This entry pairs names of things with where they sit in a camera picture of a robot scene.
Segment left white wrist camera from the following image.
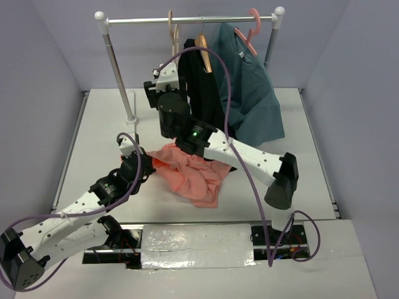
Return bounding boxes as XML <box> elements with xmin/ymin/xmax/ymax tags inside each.
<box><xmin>117</xmin><ymin>132</ymin><xmax>140</xmax><ymax>157</ymax></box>

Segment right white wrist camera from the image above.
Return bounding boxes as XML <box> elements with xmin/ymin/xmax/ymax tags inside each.
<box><xmin>153</xmin><ymin>62</ymin><xmax>180</xmax><ymax>92</ymax></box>

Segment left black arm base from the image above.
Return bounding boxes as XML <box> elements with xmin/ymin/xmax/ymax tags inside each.
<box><xmin>82</xmin><ymin>216</ymin><xmax>143</xmax><ymax>270</ymax></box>

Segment white and silver clothes rack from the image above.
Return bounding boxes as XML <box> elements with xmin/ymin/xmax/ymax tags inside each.
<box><xmin>94</xmin><ymin>6</ymin><xmax>286</xmax><ymax>125</ymax></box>

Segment salmon pink t shirt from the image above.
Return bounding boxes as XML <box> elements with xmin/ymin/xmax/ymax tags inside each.
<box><xmin>148</xmin><ymin>143</ymin><xmax>232</xmax><ymax>208</ymax></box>

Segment silver foil cover panel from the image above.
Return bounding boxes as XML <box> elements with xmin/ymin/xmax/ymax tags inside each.
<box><xmin>141</xmin><ymin>224</ymin><xmax>255</xmax><ymax>270</ymax></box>

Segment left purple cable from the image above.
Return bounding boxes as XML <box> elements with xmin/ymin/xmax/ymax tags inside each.
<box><xmin>0</xmin><ymin>132</ymin><xmax>143</xmax><ymax>292</ymax></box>

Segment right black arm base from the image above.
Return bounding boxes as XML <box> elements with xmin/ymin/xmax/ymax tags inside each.
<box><xmin>249</xmin><ymin>221</ymin><xmax>310</xmax><ymax>261</ymax></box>

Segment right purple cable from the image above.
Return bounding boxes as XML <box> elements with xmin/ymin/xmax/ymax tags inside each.
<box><xmin>157</xmin><ymin>47</ymin><xmax>322</xmax><ymax>268</ymax></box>

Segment black t shirt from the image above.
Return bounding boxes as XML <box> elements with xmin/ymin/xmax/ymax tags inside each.
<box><xmin>178</xmin><ymin>50</ymin><xmax>225</xmax><ymax>131</ymax></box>

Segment light wooden hanger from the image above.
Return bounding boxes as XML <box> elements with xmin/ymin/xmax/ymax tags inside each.
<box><xmin>168</xmin><ymin>10</ymin><xmax>180</xmax><ymax>55</ymax></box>

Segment pink plastic hanger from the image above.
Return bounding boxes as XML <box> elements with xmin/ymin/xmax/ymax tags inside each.
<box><xmin>234</xmin><ymin>8</ymin><xmax>261</xmax><ymax>57</ymax></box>

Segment purple cable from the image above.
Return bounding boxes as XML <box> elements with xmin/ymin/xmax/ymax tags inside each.
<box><xmin>0</xmin><ymin>132</ymin><xmax>143</xmax><ymax>292</ymax></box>
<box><xmin>157</xmin><ymin>47</ymin><xmax>322</xmax><ymax>268</ymax></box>

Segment wooden hanger with black shirt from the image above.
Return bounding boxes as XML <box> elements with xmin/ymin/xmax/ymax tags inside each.
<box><xmin>195</xmin><ymin>29</ymin><xmax>213</xmax><ymax>74</ymax></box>

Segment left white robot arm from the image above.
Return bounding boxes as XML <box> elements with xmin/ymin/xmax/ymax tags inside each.
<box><xmin>1</xmin><ymin>149</ymin><xmax>155</xmax><ymax>292</ymax></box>

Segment teal t shirt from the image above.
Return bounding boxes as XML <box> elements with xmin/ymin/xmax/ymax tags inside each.
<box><xmin>210</xmin><ymin>23</ymin><xmax>285</xmax><ymax>147</ymax></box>

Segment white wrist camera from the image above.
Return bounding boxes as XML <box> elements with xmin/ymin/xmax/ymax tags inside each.
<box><xmin>153</xmin><ymin>62</ymin><xmax>180</xmax><ymax>92</ymax></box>
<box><xmin>117</xmin><ymin>132</ymin><xmax>140</xmax><ymax>157</ymax></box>

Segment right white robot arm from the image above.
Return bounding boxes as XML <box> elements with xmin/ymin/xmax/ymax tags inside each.
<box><xmin>143</xmin><ymin>77</ymin><xmax>299</xmax><ymax>244</ymax></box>

